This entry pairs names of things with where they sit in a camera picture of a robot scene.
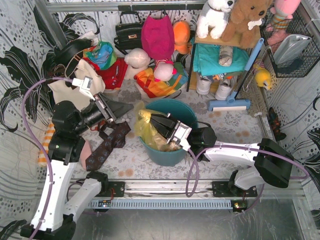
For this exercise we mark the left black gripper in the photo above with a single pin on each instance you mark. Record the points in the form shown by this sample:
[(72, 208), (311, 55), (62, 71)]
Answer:
[(104, 108)]

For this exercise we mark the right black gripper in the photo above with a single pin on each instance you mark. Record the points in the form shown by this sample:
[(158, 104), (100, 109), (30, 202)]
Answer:
[(176, 123)]

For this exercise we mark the yellow trash bag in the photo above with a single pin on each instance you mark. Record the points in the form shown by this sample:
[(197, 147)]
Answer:
[(148, 133)]

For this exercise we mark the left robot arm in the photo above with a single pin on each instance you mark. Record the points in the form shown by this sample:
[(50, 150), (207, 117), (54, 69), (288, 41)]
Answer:
[(56, 217)]

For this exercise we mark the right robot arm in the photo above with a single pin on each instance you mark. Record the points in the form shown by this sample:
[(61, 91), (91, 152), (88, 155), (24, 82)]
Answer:
[(267, 162)]

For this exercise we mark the teal trash bin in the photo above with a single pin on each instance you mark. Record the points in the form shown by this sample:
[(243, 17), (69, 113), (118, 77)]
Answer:
[(178, 110)]

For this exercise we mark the rainbow striped bag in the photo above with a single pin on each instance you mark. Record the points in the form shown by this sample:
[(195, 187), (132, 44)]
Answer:
[(151, 90)]

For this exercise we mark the brown floral necktie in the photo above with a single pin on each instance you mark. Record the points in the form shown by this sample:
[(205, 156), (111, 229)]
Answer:
[(114, 137)]

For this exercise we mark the red garment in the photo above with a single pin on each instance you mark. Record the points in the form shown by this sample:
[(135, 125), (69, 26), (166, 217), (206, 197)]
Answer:
[(113, 76)]

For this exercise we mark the pink soft pad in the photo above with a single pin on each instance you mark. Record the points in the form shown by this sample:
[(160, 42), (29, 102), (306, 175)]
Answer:
[(85, 153)]

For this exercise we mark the white fluffy plush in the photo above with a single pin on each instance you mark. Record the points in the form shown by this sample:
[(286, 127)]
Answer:
[(137, 60)]

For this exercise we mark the pink white plush doll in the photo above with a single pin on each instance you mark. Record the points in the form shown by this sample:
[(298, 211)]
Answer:
[(164, 70)]

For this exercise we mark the colourful scarf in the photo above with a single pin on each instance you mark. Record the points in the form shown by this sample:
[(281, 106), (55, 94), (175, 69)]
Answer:
[(100, 57)]

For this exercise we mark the black leather handbag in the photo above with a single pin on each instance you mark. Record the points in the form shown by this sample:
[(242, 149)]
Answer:
[(128, 35)]

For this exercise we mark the grey patterned rolled cloth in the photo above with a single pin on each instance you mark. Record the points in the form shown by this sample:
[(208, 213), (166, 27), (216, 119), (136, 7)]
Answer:
[(225, 55)]

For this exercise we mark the orange checkered towel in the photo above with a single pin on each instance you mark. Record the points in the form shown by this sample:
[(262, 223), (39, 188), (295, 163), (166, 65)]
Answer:
[(41, 161)]

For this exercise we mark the black metal shelf rack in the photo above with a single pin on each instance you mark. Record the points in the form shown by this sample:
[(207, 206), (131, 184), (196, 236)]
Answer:
[(256, 48)]

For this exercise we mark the orange plush toy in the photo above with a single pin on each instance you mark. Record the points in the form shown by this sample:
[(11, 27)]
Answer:
[(182, 32)]

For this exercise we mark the yellow plush duck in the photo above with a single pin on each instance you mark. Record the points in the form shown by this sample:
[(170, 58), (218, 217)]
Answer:
[(262, 76)]

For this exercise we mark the white plush dog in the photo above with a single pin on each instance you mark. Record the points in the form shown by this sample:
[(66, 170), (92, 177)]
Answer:
[(213, 18)]

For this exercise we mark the brown plush dog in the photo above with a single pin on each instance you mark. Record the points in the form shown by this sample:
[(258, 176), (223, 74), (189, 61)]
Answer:
[(245, 18)]

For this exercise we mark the silver pouch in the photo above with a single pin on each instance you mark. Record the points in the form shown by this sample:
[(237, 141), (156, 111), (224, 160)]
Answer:
[(290, 48)]

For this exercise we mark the pink plush toy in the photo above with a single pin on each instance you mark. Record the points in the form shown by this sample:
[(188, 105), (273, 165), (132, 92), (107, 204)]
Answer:
[(282, 15)]

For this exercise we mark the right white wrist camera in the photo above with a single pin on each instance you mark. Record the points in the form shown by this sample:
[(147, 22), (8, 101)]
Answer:
[(181, 133)]

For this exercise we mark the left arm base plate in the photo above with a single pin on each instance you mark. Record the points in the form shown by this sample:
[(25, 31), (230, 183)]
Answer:
[(115, 189)]

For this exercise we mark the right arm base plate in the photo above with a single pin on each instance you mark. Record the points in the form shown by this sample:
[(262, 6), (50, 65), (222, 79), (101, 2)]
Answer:
[(222, 189)]

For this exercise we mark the black wire basket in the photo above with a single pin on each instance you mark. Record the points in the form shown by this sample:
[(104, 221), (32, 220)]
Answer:
[(299, 67)]

